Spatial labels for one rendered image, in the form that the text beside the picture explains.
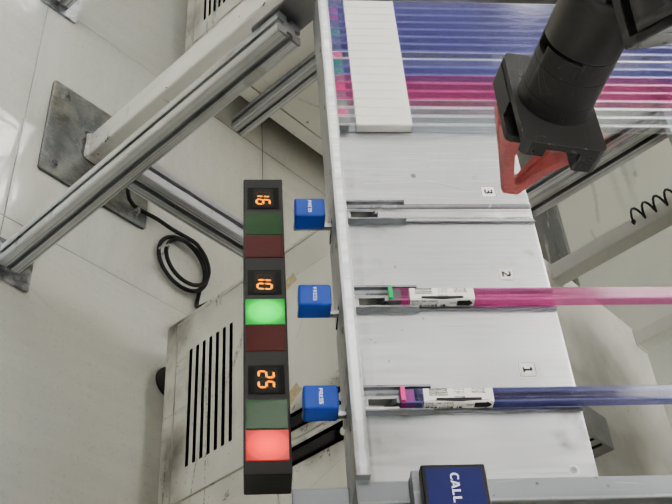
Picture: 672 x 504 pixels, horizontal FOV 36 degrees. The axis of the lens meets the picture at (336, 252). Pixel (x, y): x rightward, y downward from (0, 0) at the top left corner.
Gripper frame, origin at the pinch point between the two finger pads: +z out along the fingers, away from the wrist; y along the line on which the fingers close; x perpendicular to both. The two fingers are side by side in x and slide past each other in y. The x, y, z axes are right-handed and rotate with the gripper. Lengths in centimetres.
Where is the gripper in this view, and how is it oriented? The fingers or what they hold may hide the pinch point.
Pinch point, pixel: (512, 184)
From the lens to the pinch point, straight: 85.3
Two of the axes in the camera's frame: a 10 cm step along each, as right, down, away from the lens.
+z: -2.1, 6.5, 7.3
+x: -9.8, -1.1, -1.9
